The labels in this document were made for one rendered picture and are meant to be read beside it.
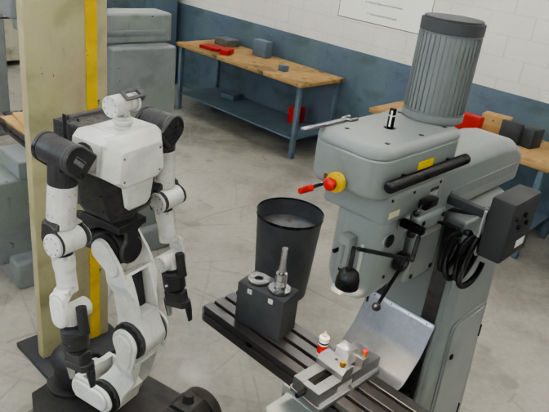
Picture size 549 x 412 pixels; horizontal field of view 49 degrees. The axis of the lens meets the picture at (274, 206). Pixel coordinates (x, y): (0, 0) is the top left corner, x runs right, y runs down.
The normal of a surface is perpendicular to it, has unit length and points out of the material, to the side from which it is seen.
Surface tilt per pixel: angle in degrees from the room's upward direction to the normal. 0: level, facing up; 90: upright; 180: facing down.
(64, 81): 90
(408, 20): 90
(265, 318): 90
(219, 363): 0
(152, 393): 0
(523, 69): 90
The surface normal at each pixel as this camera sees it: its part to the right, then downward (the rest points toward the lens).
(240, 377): 0.11, -0.90
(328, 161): -0.69, 0.23
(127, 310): -0.52, 0.31
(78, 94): 0.71, 0.37
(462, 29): 0.06, 0.44
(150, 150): 0.85, 0.31
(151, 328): 0.82, -0.08
